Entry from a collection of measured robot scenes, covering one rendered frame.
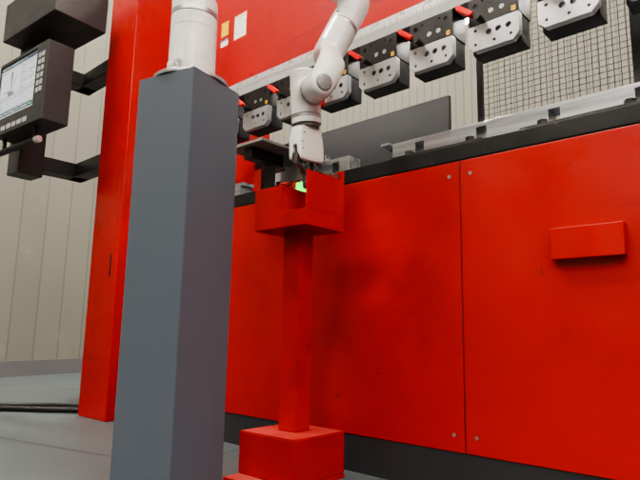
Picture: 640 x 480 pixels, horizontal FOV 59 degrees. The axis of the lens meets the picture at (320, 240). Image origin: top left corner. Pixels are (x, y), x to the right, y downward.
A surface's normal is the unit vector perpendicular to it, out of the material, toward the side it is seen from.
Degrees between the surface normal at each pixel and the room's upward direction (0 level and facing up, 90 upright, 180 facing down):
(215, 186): 90
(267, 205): 90
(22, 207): 90
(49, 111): 90
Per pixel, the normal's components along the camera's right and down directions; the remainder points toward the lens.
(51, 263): 0.88, -0.06
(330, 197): 0.76, -0.09
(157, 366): -0.47, -0.15
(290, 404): -0.65, -0.14
